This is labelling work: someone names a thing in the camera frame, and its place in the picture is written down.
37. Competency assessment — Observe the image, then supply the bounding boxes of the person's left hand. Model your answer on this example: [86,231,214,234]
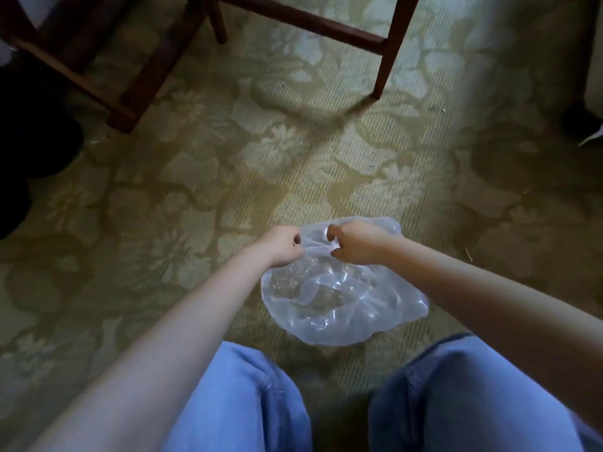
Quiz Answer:
[255,225,306,269]

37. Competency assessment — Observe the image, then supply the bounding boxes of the dark wooden table frame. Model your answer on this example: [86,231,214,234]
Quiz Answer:
[205,0,421,100]

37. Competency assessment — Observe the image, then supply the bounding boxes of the person's right forearm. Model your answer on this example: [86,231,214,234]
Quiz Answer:
[377,236,603,436]

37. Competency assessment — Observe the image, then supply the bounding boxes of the dark wooden chair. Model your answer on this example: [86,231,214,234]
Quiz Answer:
[0,0,208,134]

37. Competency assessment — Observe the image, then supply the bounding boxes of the clear plastic bag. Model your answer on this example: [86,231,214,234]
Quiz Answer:
[260,216,430,348]

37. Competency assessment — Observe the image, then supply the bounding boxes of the person's right hand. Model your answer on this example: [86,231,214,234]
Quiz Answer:
[327,219,396,266]

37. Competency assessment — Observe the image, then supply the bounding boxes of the person's leg blue jeans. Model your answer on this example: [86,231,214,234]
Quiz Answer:
[160,341,312,452]
[367,333,603,452]

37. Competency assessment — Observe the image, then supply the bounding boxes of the black bag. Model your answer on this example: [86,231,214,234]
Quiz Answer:
[0,61,85,240]

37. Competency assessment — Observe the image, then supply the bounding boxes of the person's left forearm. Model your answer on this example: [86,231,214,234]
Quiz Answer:
[26,242,276,452]

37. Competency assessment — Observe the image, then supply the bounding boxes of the person's left leg blue jeans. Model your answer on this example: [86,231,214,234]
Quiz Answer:
[160,341,312,452]

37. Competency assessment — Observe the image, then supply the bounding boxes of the person's right leg blue jeans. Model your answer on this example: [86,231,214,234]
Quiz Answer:
[367,333,603,452]

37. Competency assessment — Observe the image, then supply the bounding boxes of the green floral carpet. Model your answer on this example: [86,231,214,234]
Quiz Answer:
[0,0,603,452]

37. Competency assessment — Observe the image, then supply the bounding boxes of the dark furniture foot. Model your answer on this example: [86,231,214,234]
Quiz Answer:
[561,101,603,139]

